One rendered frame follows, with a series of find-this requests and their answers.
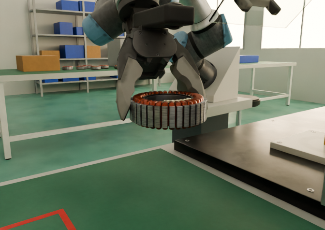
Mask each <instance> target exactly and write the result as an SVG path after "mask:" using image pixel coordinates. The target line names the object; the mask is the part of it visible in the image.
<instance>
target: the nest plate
mask: <svg viewBox="0 0 325 230"><path fill-rule="evenodd" d="M324 139H325V133H323V132H319V131H315V130H308V131H305V132H302V133H298V134H295V135H292V136H289V137H285V138H282V139H279V140H275V141H272V142H270V148H273V149H277V150H280V151H282V152H286V153H289V154H292V155H295V156H298V157H301V158H305V159H308V160H311V161H315V162H318V163H321V164H324V165H325V145H324Z"/></svg>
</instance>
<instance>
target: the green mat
mask: <svg viewBox="0 0 325 230"><path fill-rule="evenodd" d="M60 209H63V210H64V211H65V213H66V214H67V216H68V218H69V219H70V220H71V222H72V224H73V225H74V227H75V228H76V230H325V229H323V228H321V227H319V226H317V225H315V224H313V223H311V222H309V221H307V220H305V219H303V218H301V217H299V216H297V215H295V214H293V213H291V212H289V211H287V210H285V209H283V208H281V207H279V206H276V205H274V204H272V203H270V202H268V201H266V200H264V199H262V198H260V197H258V196H256V195H254V194H252V193H250V192H248V191H246V190H244V189H242V188H240V187H238V186H236V185H234V184H232V183H230V182H228V181H226V180H224V179H222V178H220V177H218V176H216V175H214V174H212V173H210V172H208V171H206V170H204V169H202V168H200V167H198V166H196V165H193V164H191V163H189V162H187V161H185V160H183V159H181V158H179V157H177V156H175V155H173V154H171V153H169V152H167V151H165V150H163V149H161V148H159V149H155V150H151V151H147V152H143V153H139V154H135V155H130V156H126V157H122V158H117V159H113V160H109V161H104V162H100V163H96V164H92V165H88V166H84V167H80V168H75V169H71V170H67V171H63V172H58V173H54V174H49V175H45V176H41V177H37V178H33V179H29V180H25V181H20V182H16V183H12V184H8V185H4V186H0V228H2V227H5V226H8V225H11V224H14V223H18V222H21V221H24V220H27V219H30V218H34V217H37V216H41V215H44V214H47V213H50V212H53V211H56V210H60ZM8 230H68V229H67V227H66V226H65V224H64V222H63V221H62V219H61V217H60V215H59V214H55V215H52V216H48V217H45V218H42V219H39V220H36V221H33V222H30V223H27V224H24V225H20V226H17V227H14V228H11V229H8Z"/></svg>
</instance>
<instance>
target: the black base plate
mask: <svg viewBox="0 0 325 230"><path fill-rule="evenodd" d="M308 130H315V131H319V132H323V133H325V106H324V107H320V108H315V109H311V110H306V111H302V112H298V113H294V114H289V115H283V116H279V117H275V118H271V119H266V120H262V121H257V122H253V123H248V124H244V125H240V126H235V127H231V128H227V129H221V130H217V131H212V132H208V133H204V134H199V135H195V136H191V137H186V138H182V139H177V140H174V150H176V151H178V152H180V153H183V154H185V155H187V156H189V157H191V158H193V159H195V160H197V161H199V162H201V163H203V164H206V165H208V166H210V167H212V168H214V169H216V170H218V171H220V172H223V173H225V174H227V175H229V176H231V177H233V178H235V179H238V180H240V181H242V182H244V183H246V184H248V185H250V186H252V187H255V188H257V189H259V190H261V191H263V192H265V193H267V194H270V195H272V196H274V197H276V198H278V199H280V200H282V201H285V202H287V203H289V204H291V205H293V206H295V207H297V208H299V209H302V210H304V211H306V212H308V213H310V214H312V215H314V216H317V217H319V218H321V219H323V220H325V206H323V205H321V197H322V190H323V182H324V174H325V165H324V164H321V163H318V162H315V161H311V160H308V159H305V158H301V157H298V156H295V155H292V154H289V153H286V152H282V151H280V150H277V149H273V148H270V142H272V141H275V140H279V139H282V138H285V137H289V136H292V135H295V134H298V133H302V132H305V131H308Z"/></svg>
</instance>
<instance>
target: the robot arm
mask: <svg viewBox="0 0 325 230"><path fill-rule="evenodd" d="M214 12H215V10H214V9H211V7H210V5H209V4H208V2H207V0H96V1H95V7H94V11H93V12H92V13H90V14H88V16H87V17H86V18H84V19H83V21H82V28H83V31H84V33H85V34H86V36H87V37H88V38H89V39H90V40H91V41H92V42H93V43H94V44H95V45H98V46H103V45H105V44H107V43H109V42H110V41H113V40H114V39H115V38H116V37H118V36H119V35H121V34H123V33H124V32H126V37H125V40H124V42H123V44H122V47H121V49H120V51H119V54H118V58H117V70H118V80H117V97H116V103H117V108H118V113H119V116H120V119H121V120H122V121H124V120H125V118H126V116H127V114H128V111H129V109H130V107H131V96H132V94H133V93H134V91H135V89H134V84H135V82H137V81H138V80H147V79H157V78H158V76H159V78H160V79H161V78H162V77H163V76H164V74H165V69H164V68H165V67H166V66H167V63H168V62H169V61H170V62H171V63H172V65H171V66H170V71H171V73H172V75H173V76H174V77H175V78H176V80H177V90H178V91H182V92H183V91H187V92H191V93H192V92H194V93H198V94H201V95H202V96H203V97H205V98H206V94H205V89H206V88H208V87H209V86H210V85H211V84H212V83H213V82H214V81H215V79H216V76H217V69H216V68H215V66H214V65H213V64H212V63H211V62H209V61H208V60H206V59H204V58H205V57H207V56H209V55H211V54H213V53H215V52H217V51H218V50H220V49H222V48H225V47H226V46H227V45H229V44H230V43H231V42H232V41H233V37H232V34H231V32H230V29H229V26H228V24H223V23H210V22H209V19H210V18H211V17H212V15H213V14H214ZM183 26H190V29H191V32H189V33H186V32H184V31H179V32H177V33H175V34H174V35H172V34H171V33H169V31H168V29H171V30H176V29H179V28H181V27H183Z"/></svg>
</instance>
